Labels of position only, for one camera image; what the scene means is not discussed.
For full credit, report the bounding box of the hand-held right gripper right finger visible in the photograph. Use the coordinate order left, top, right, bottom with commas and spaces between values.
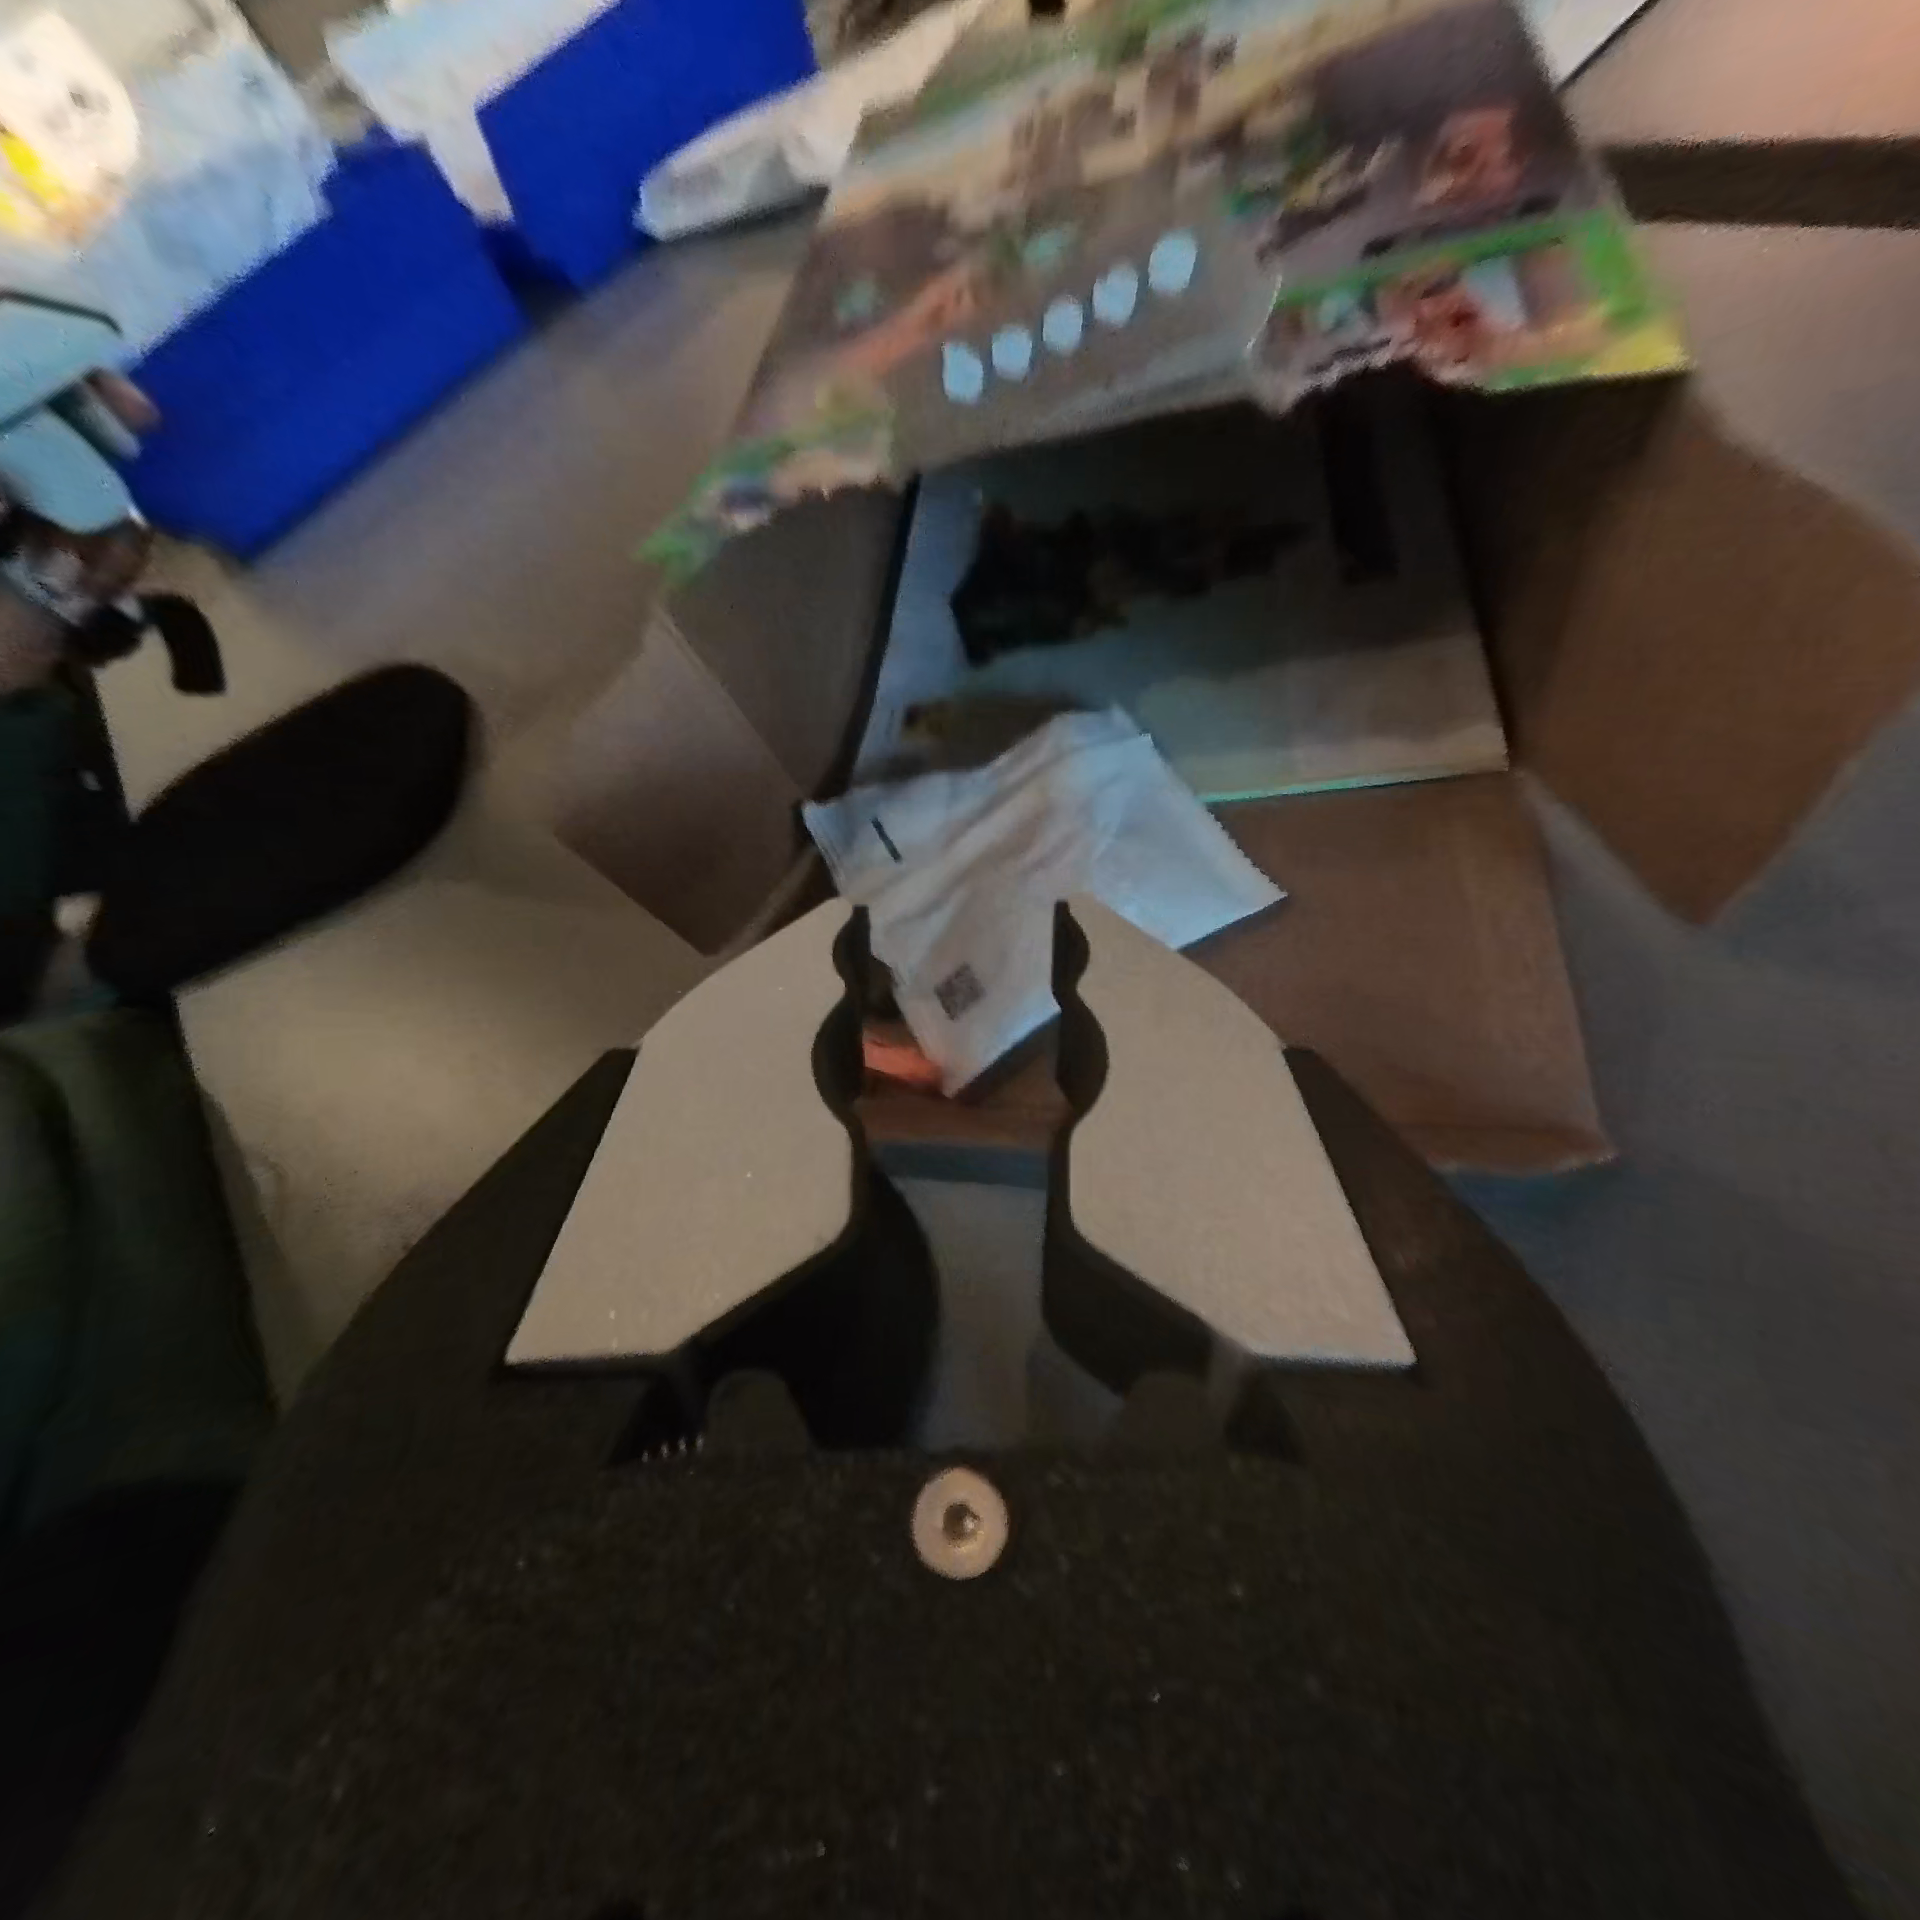
1043, 900, 1419, 1374

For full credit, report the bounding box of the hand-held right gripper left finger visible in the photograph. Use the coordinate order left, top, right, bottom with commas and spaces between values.
503, 902, 939, 1374

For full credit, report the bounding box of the small white brick-print bag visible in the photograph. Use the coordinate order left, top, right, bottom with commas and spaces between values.
802, 704, 1290, 1103

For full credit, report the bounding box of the blue plastic bin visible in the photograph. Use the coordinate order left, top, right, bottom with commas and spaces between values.
117, 132, 530, 564
477, 0, 826, 296

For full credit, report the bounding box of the green toy brick box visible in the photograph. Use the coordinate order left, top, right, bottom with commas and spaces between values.
555, 0, 1920, 1179

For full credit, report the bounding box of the grey desk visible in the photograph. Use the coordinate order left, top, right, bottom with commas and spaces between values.
0, 29, 1920, 1907

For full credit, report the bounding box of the person's left hand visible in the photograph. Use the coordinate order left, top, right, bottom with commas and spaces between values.
66, 367, 163, 463

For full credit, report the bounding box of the instruction booklet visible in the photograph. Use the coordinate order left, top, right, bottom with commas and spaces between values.
856, 470, 1508, 804

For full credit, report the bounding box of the person's green sweatshirt torso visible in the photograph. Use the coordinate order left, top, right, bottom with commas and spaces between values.
0, 691, 279, 1518

